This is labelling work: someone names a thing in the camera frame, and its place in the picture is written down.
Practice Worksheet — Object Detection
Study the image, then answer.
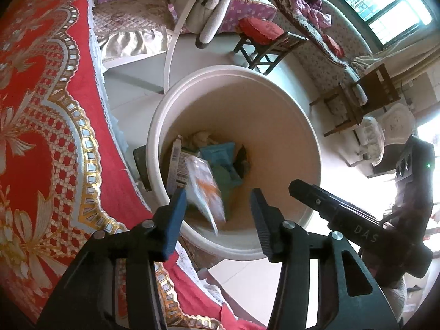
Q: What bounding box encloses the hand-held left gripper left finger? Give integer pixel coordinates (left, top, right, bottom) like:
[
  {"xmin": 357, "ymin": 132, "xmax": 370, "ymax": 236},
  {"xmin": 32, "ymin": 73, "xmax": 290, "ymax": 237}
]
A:
[{"xmin": 36, "ymin": 188, "xmax": 188, "ymax": 330}]

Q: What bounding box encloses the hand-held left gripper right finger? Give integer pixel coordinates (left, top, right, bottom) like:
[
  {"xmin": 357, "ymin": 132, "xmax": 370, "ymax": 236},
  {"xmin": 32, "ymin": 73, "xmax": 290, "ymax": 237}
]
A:
[{"xmin": 249, "ymin": 188, "xmax": 401, "ymax": 330}]

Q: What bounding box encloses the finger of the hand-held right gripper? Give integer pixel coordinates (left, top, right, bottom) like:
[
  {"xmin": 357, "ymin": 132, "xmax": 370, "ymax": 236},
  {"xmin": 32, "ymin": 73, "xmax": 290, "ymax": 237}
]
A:
[{"xmin": 289, "ymin": 180, "xmax": 382, "ymax": 229}]

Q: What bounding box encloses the orange and white sachet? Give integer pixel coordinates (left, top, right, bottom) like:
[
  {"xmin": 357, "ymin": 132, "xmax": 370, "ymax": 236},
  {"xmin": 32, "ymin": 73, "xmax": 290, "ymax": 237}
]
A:
[{"xmin": 186, "ymin": 155, "xmax": 227, "ymax": 232}]

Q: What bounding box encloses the white and blue medicine box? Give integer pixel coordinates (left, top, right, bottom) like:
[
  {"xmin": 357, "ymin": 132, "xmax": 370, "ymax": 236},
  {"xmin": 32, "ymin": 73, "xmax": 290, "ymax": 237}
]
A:
[{"xmin": 168, "ymin": 136, "xmax": 200, "ymax": 195}]

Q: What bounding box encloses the light blue packet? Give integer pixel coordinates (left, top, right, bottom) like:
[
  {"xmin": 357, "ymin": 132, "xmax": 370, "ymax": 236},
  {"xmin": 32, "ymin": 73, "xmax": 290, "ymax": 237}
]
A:
[{"xmin": 199, "ymin": 142, "xmax": 236, "ymax": 169}]

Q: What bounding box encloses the brown paper ball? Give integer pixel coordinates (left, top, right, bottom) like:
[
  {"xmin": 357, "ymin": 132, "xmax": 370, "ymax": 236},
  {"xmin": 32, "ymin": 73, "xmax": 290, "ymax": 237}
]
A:
[{"xmin": 187, "ymin": 130, "xmax": 221, "ymax": 148}]

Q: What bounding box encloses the white plastic bin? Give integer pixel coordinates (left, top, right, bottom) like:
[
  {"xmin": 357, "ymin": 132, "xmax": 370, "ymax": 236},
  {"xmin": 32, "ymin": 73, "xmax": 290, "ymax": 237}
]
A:
[{"xmin": 146, "ymin": 65, "xmax": 323, "ymax": 261}]

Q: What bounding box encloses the person's right forearm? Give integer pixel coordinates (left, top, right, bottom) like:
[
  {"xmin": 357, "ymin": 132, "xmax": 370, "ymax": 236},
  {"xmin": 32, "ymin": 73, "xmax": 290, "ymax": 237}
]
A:
[{"xmin": 359, "ymin": 247, "xmax": 408, "ymax": 324}]

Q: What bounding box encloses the white plastic chair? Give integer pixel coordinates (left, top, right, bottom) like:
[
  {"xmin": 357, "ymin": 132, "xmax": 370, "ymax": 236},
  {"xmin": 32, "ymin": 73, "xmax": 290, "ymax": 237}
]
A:
[{"xmin": 351, "ymin": 103, "xmax": 416, "ymax": 169}]

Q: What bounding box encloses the light wooden chair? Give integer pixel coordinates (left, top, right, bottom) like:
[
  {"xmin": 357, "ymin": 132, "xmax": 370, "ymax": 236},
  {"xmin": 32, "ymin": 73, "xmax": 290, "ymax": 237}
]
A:
[{"xmin": 309, "ymin": 64, "xmax": 406, "ymax": 138}]

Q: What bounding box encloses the floral sofa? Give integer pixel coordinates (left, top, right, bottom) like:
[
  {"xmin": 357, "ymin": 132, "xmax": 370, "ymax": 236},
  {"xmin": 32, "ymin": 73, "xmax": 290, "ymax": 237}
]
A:
[{"xmin": 268, "ymin": 0, "xmax": 368, "ymax": 107}]

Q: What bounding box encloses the small red cushion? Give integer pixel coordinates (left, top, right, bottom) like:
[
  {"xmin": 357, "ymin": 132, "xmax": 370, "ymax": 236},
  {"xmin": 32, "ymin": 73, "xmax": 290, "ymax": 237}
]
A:
[{"xmin": 321, "ymin": 34, "xmax": 345, "ymax": 59}]

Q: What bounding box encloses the red floral tablecloth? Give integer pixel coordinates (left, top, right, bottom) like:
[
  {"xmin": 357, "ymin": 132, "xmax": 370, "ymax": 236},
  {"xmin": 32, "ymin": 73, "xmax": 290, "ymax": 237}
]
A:
[{"xmin": 0, "ymin": 0, "xmax": 269, "ymax": 330}]

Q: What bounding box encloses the wooden stool with red cushion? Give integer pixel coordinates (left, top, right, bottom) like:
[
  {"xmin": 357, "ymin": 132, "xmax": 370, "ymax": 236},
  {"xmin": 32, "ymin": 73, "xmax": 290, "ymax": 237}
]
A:
[{"xmin": 234, "ymin": 17, "xmax": 308, "ymax": 76}]

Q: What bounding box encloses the window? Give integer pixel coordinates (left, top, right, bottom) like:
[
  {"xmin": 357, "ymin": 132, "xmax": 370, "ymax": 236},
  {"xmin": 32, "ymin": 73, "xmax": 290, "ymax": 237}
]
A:
[{"xmin": 326, "ymin": 0, "xmax": 434, "ymax": 47}]

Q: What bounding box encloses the pile of clothes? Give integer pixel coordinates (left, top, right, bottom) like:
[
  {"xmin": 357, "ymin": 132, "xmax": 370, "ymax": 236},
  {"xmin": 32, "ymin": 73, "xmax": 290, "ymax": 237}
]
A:
[{"xmin": 278, "ymin": 0, "xmax": 332, "ymax": 30}]

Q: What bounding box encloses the purple floral sheet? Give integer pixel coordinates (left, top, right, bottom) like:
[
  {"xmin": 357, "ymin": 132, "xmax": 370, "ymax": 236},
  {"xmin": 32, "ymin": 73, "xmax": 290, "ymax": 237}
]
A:
[{"xmin": 220, "ymin": 0, "xmax": 277, "ymax": 33}]

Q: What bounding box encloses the grey jacket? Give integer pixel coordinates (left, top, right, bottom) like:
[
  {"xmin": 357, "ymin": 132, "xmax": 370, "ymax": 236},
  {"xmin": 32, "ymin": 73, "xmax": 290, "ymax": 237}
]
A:
[{"xmin": 187, "ymin": 0, "xmax": 238, "ymax": 49}]

